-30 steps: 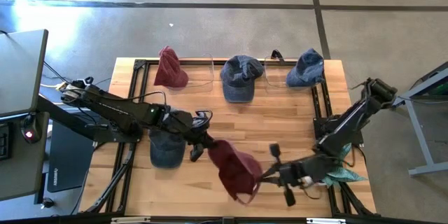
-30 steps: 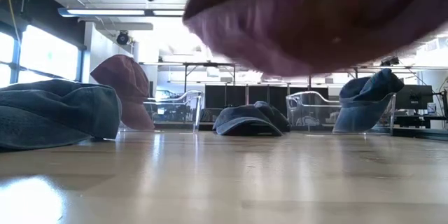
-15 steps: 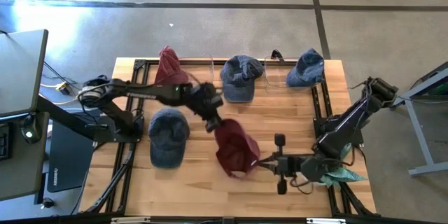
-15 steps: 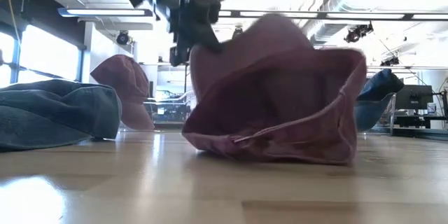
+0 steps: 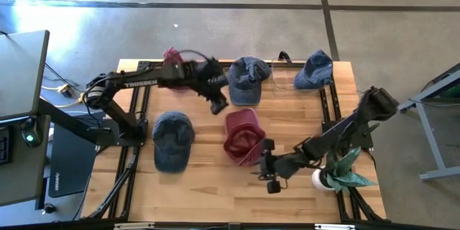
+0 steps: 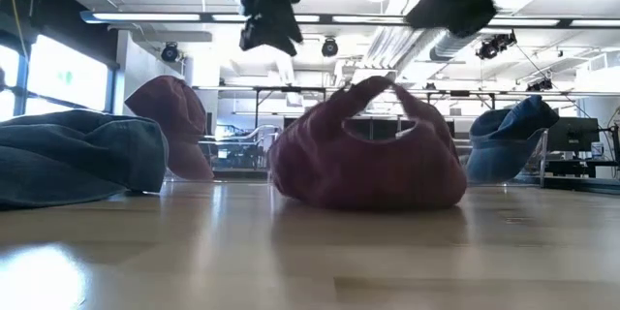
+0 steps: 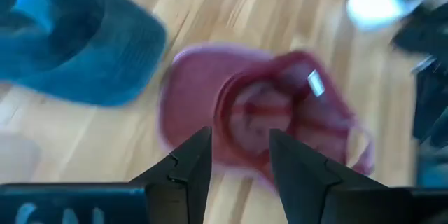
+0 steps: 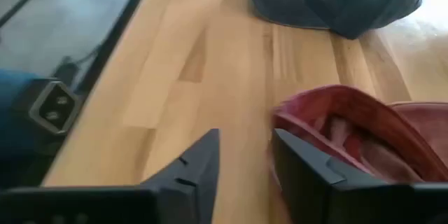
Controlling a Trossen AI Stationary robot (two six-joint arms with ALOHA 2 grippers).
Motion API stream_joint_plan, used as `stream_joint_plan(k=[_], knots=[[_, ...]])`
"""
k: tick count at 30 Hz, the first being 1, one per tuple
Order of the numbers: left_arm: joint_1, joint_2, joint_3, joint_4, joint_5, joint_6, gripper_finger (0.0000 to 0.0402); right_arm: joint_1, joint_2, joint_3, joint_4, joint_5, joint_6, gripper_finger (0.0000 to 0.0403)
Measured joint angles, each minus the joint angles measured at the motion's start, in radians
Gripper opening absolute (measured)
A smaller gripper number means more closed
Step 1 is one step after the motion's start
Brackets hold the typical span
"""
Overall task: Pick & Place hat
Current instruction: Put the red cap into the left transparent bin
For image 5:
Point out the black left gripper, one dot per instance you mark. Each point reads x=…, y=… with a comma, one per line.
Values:
x=205, y=75

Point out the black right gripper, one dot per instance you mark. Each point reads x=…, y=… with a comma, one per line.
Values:
x=276, y=165

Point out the blue denim baseball cap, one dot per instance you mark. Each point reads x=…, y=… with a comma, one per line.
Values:
x=248, y=86
x=314, y=72

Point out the red baseball cap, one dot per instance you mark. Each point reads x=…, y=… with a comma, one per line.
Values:
x=172, y=56
x=239, y=122

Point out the dark navy baseball cap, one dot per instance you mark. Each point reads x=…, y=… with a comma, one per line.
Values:
x=172, y=143

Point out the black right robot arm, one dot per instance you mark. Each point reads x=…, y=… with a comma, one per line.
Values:
x=334, y=134

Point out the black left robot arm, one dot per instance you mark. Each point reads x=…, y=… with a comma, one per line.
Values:
x=140, y=79

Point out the clear plastic bin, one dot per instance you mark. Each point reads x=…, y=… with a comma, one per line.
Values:
x=284, y=77
x=187, y=91

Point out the black clamp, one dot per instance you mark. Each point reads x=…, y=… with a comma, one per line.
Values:
x=284, y=56

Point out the green plant in white pot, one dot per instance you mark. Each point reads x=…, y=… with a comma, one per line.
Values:
x=341, y=172

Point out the black desk support bar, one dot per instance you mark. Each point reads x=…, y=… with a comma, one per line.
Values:
x=64, y=118

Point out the dark closed laptop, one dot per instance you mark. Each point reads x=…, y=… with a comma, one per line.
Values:
x=72, y=169

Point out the black computer mouse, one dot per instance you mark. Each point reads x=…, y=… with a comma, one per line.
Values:
x=30, y=131

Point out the grey computer monitor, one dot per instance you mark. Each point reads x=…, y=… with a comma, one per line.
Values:
x=21, y=75

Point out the black keyboard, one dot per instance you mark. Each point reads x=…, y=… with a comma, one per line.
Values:
x=4, y=147

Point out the black aluminium table frame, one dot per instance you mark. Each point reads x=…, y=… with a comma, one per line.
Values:
x=143, y=66

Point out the silver metal bracket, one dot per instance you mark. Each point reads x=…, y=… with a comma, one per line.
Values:
x=133, y=226
x=334, y=227

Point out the grey metal table frame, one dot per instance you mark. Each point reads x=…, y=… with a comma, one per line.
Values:
x=432, y=140

